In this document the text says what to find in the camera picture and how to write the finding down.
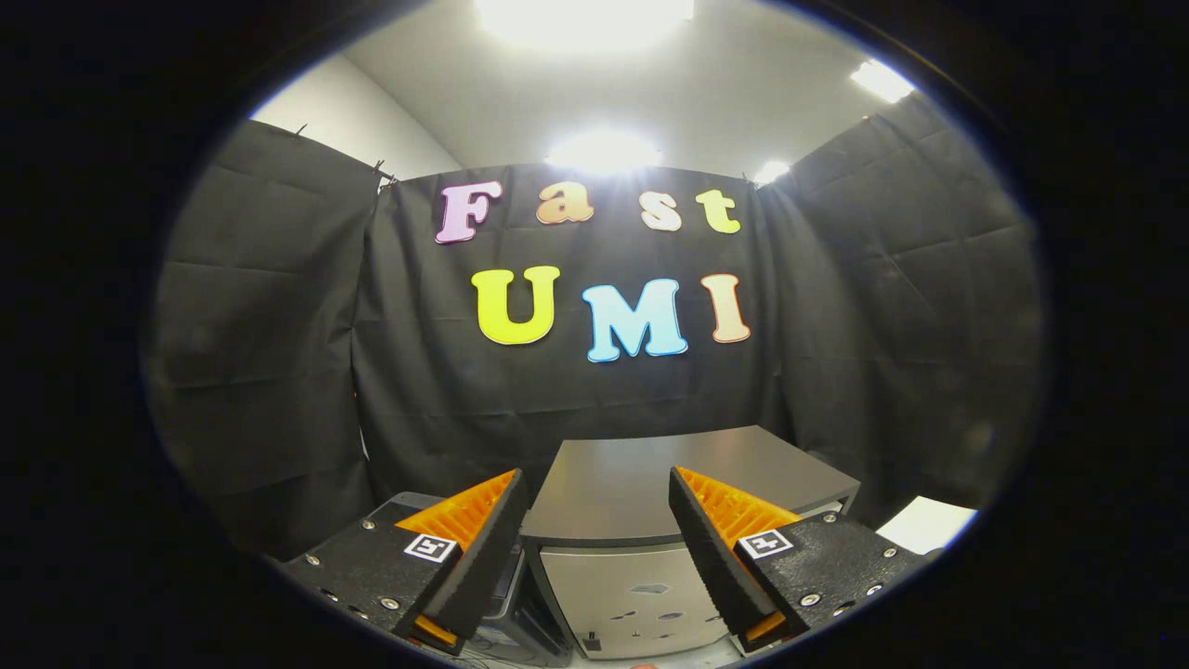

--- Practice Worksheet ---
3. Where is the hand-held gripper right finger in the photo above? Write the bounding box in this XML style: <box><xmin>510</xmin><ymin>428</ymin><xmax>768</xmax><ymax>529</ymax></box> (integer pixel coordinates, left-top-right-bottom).
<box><xmin>668</xmin><ymin>465</ymin><xmax>941</xmax><ymax>654</ymax></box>

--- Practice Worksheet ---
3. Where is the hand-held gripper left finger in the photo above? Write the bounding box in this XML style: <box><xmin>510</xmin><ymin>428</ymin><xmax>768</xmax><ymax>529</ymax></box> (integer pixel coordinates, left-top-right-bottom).
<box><xmin>281</xmin><ymin>467</ymin><xmax>529</xmax><ymax>657</ymax></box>

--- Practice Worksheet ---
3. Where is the grey cabinet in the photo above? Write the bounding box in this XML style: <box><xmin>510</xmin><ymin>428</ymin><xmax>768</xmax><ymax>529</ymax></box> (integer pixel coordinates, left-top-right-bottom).
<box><xmin>519</xmin><ymin>425</ymin><xmax>862</xmax><ymax>662</ymax></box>

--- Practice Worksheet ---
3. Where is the black backdrop cloth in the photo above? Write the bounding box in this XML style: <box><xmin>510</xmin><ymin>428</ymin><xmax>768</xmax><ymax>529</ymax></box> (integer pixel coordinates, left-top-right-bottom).
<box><xmin>144</xmin><ymin>91</ymin><xmax>1046</xmax><ymax>558</ymax></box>

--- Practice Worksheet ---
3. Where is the white sheet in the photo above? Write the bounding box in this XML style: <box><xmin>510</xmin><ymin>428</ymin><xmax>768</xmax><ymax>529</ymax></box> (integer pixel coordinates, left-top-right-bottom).
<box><xmin>876</xmin><ymin>495</ymin><xmax>979</xmax><ymax>557</ymax></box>

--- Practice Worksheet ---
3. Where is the long ceiling light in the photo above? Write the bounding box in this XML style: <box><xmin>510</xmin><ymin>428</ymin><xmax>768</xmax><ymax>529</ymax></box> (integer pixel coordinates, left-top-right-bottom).
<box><xmin>545</xmin><ymin>129</ymin><xmax>663</xmax><ymax>177</ymax></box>

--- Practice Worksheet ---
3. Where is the rectangular ceiling light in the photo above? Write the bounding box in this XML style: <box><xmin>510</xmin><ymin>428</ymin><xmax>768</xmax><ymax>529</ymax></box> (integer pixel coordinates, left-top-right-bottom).
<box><xmin>850</xmin><ymin>59</ymin><xmax>917</xmax><ymax>104</ymax></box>

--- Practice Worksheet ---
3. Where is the large ceiling light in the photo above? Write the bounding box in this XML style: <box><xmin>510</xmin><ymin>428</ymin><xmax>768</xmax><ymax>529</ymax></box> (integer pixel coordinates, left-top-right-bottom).
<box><xmin>477</xmin><ymin>0</ymin><xmax>696</xmax><ymax>54</ymax></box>

